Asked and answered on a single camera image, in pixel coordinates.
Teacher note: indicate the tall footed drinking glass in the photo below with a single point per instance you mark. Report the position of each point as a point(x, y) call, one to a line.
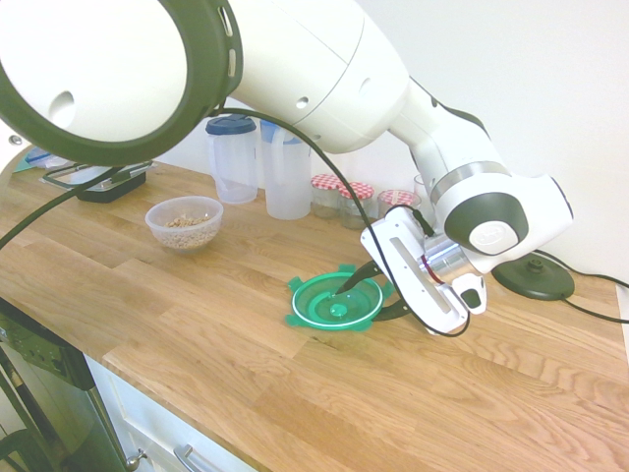
point(420, 189)

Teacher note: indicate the green round container lid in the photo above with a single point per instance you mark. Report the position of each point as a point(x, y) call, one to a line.
point(319, 305)

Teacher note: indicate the black kettle base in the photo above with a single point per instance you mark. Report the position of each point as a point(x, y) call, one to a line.
point(533, 282)

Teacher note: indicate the stainless steel dishwasher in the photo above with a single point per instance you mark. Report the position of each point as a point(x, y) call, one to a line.
point(44, 383)

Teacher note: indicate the teal flat sheet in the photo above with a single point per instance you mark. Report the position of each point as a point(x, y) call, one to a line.
point(22, 166)

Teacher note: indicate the glass jar red checked lid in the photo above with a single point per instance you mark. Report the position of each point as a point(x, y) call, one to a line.
point(395, 197)
point(325, 194)
point(354, 211)

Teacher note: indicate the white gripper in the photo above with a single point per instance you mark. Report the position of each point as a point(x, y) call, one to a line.
point(408, 265)

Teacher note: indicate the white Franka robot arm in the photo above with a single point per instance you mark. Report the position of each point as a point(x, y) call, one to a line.
point(295, 64)

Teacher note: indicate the clear plastic zip bag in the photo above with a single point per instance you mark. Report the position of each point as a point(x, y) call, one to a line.
point(46, 159)

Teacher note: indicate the clear pitcher dark blue lid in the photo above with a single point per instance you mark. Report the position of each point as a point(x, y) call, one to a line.
point(236, 167)

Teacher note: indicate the clear pitcher light blue lid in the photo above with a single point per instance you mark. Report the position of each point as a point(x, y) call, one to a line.
point(287, 187)

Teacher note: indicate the silver cabinet knob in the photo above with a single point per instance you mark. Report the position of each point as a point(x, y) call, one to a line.
point(135, 459)

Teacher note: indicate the clear bowl with nuts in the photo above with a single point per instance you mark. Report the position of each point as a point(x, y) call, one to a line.
point(184, 231)

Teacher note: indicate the black container clear lid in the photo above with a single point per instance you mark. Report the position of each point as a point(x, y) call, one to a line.
point(110, 189)

